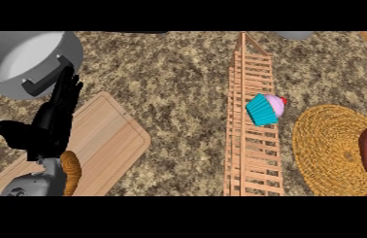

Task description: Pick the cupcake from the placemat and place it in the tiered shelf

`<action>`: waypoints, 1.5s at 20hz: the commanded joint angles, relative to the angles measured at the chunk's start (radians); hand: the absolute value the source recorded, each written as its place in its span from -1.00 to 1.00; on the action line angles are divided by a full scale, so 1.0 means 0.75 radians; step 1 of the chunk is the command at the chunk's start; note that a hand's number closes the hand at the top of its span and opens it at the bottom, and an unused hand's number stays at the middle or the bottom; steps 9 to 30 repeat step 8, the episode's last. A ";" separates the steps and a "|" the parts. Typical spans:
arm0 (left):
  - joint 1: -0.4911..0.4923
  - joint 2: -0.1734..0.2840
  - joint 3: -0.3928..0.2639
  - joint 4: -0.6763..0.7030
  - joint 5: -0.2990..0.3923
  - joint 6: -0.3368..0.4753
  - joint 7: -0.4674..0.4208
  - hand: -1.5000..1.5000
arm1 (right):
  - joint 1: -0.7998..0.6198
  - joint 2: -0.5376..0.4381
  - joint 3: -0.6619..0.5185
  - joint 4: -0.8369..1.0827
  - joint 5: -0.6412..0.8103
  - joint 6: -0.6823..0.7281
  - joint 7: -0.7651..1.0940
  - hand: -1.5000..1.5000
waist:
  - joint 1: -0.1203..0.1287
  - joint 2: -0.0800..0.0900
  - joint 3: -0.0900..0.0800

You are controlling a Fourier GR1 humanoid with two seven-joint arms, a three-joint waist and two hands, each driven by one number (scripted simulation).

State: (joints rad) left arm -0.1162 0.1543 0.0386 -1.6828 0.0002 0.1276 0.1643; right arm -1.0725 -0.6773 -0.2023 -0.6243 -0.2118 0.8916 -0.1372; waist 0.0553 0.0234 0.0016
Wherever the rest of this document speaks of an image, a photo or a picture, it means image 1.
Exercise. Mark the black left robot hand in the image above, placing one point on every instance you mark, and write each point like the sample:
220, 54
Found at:
55, 118

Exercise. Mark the grey round object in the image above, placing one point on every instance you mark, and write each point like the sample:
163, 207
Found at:
296, 34

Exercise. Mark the wooden tiered shelf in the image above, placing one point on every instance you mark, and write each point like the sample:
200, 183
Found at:
253, 125

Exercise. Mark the pale wooden cutting board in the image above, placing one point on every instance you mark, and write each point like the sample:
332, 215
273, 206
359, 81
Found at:
103, 141

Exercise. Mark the pink cupcake with teal wrapper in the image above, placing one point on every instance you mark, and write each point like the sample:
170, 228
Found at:
265, 109

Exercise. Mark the round woven wicker placemat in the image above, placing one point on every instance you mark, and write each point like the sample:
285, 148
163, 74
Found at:
329, 148

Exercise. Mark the dark red-brown object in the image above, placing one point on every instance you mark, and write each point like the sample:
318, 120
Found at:
363, 149

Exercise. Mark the grey metal pot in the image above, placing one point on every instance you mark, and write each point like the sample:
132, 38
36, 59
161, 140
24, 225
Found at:
30, 59

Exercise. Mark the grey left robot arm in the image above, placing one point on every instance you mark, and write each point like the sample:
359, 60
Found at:
39, 180

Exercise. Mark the brown croissant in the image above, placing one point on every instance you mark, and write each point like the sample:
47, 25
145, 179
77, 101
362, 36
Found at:
73, 172

